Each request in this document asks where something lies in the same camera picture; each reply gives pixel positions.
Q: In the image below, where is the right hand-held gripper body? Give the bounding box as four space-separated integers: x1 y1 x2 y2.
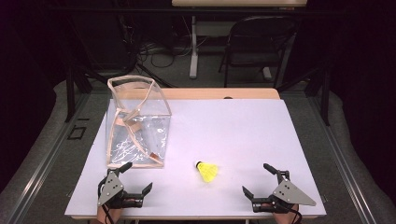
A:
251 178 318 215

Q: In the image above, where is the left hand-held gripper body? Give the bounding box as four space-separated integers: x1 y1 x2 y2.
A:
96 171 146 209

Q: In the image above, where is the transparent bag with beige trim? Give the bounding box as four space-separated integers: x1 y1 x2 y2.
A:
106 75 173 170

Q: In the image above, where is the yellow shuttlecock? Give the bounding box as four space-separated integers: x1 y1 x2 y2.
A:
194 161 219 184

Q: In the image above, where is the person's right hand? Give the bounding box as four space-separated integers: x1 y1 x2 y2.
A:
262 203 301 224

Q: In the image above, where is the person's left hand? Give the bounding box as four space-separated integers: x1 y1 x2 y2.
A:
96 206 123 224

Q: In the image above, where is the black floor socket plate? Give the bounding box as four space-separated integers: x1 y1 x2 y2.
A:
66 124 88 141

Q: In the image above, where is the black metal stand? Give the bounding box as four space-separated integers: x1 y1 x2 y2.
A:
276 60 332 127
64 60 94 123

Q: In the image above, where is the black folding chair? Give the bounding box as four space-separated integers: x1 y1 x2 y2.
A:
219 15 298 90

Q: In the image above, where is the white-legged desk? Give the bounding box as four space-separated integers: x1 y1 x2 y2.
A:
171 0 308 80

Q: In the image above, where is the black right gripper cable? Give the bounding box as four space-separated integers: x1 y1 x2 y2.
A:
288 209 304 224

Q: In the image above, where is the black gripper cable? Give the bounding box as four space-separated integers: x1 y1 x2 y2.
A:
102 203 115 224
288 209 304 224

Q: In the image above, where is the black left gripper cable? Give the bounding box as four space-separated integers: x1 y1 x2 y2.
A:
102 203 115 224

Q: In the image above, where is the aluminium floor rail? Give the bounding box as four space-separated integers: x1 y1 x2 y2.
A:
307 94 386 224
7 92 92 224

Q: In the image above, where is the tangle of floor cables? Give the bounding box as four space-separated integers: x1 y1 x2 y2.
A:
118 15 213 69

